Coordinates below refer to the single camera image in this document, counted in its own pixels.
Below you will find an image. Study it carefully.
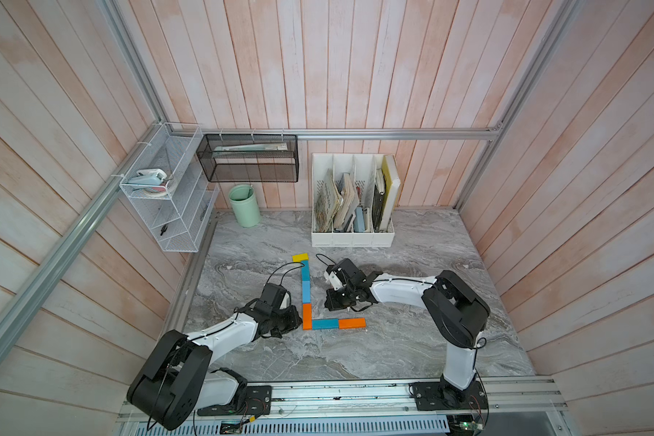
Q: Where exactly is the orange wooden block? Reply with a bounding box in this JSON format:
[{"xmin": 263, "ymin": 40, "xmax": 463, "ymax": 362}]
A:
[
  {"xmin": 338, "ymin": 318, "xmax": 367, "ymax": 330},
  {"xmin": 303, "ymin": 303, "xmax": 312, "ymax": 331}
]

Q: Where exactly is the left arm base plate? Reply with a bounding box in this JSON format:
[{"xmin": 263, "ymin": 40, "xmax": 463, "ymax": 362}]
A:
[{"xmin": 197, "ymin": 385, "xmax": 273, "ymax": 417}]

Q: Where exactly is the cream hardcover book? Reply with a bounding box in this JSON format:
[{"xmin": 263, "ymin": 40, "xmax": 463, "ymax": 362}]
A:
[{"xmin": 379, "ymin": 154, "xmax": 401, "ymax": 233}]

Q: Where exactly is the black wire mesh basket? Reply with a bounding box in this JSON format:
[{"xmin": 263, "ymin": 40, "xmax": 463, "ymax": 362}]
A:
[{"xmin": 196, "ymin": 134, "xmax": 300, "ymax": 183}]

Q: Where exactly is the white wire shelf rack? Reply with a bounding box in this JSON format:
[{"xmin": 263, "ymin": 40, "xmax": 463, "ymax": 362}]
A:
[{"xmin": 120, "ymin": 123, "xmax": 220, "ymax": 253}]

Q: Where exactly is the small yellow wooden block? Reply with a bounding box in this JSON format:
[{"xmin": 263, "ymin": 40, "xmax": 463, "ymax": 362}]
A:
[{"xmin": 292, "ymin": 254, "xmax": 309, "ymax": 263}]

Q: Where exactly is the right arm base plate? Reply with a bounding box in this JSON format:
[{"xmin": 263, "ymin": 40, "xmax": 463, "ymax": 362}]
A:
[{"xmin": 410, "ymin": 379, "xmax": 489, "ymax": 412}]

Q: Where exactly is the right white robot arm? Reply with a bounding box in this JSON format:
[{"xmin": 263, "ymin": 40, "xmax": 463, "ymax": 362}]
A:
[{"xmin": 324, "ymin": 259, "xmax": 491, "ymax": 392}]

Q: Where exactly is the aluminium front rail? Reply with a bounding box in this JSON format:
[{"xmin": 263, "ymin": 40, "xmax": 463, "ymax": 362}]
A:
[{"xmin": 118, "ymin": 376, "xmax": 568, "ymax": 434}]

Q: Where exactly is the mint green plastic cup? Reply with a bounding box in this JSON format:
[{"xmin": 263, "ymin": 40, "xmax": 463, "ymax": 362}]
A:
[{"xmin": 229, "ymin": 185, "xmax": 261, "ymax": 228}]

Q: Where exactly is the white plastic file organizer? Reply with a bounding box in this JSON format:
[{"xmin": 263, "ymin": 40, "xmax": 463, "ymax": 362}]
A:
[{"xmin": 312, "ymin": 154, "xmax": 395, "ymax": 247}]

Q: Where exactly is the illustrated Chinese history book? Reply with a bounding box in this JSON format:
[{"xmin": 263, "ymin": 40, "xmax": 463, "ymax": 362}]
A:
[{"xmin": 314, "ymin": 169, "xmax": 343, "ymax": 233}]

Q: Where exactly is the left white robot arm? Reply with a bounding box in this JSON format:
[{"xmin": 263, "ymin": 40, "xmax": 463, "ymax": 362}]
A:
[{"xmin": 126, "ymin": 283, "xmax": 302, "ymax": 431}]

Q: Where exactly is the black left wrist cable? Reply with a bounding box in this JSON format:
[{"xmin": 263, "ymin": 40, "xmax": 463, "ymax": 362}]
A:
[{"xmin": 265, "ymin": 261, "xmax": 305, "ymax": 287}]

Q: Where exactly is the light blue wooden block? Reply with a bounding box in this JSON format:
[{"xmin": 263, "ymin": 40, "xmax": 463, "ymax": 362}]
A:
[{"xmin": 302, "ymin": 281, "xmax": 311, "ymax": 304}]

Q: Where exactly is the teal wooden block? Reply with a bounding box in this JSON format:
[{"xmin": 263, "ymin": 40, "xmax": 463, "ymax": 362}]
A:
[
  {"xmin": 312, "ymin": 319, "xmax": 339, "ymax": 330},
  {"xmin": 301, "ymin": 260, "xmax": 310, "ymax": 282}
]

